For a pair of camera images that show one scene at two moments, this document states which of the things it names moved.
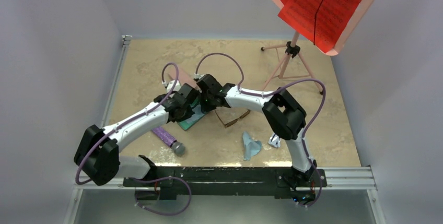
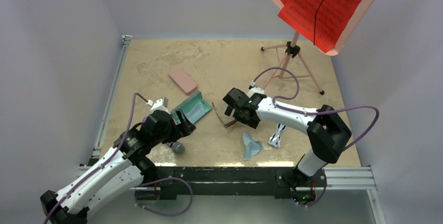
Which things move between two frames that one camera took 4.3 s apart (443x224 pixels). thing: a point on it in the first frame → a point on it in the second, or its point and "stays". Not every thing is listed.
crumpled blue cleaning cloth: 251,147 stays
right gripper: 205,108 → 251,123
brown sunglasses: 228,124 stays
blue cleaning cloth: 198,114 stays
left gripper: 188,114 → 180,130
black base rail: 282,182 stays
